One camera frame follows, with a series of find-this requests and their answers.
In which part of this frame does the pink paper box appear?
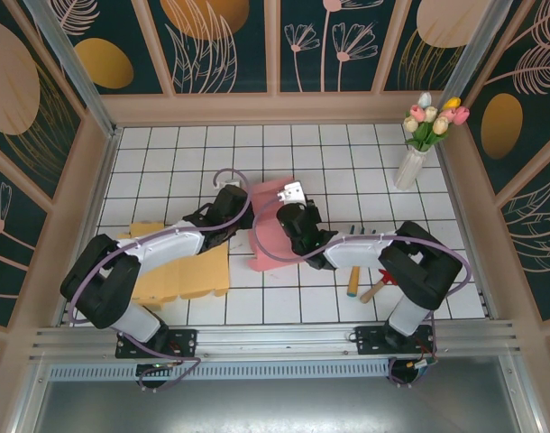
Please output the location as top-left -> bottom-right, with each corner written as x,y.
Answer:
245,177 -> 312,273

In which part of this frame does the yellow paper box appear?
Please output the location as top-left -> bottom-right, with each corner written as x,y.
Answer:
116,220 -> 231,310

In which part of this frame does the white ribbed vase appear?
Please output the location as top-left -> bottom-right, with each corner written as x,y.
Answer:
394,147 -> 432,190

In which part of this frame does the artificial tulip bouquet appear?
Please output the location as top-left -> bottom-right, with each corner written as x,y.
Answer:
401,91 -> 471,152

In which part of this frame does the grey metal sheet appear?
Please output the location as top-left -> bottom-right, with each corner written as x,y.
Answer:
13,378 -> 550,433

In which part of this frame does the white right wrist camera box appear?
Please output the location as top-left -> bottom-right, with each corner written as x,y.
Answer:
276,181 -> 308,205

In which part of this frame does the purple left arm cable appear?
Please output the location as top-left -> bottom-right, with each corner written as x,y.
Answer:
65,167 -> 258,393

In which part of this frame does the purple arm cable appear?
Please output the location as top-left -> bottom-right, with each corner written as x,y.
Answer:
252,193 -> 472,389
65,167 -> 258,393

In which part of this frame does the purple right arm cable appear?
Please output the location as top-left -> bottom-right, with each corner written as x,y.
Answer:
252,193 -> 472,389

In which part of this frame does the red garden shovel wooden handle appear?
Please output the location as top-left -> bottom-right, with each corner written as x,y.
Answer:
359,269 -> 399,304

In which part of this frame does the aluminium table edge rail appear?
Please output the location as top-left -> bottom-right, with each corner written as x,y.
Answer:
29,318 -> 524,362

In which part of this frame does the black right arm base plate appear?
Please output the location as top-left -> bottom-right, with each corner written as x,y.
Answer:
353,323 -> 438,357

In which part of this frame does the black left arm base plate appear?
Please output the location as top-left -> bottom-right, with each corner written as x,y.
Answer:
115,327 -> 199,360

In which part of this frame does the slotted grey cable duct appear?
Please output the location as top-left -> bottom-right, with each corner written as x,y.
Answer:
47,360 -> 393,381

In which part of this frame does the aluminium frame post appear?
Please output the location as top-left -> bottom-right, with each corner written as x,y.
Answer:
23,0 -> 123,139
438,0 -> 527,112

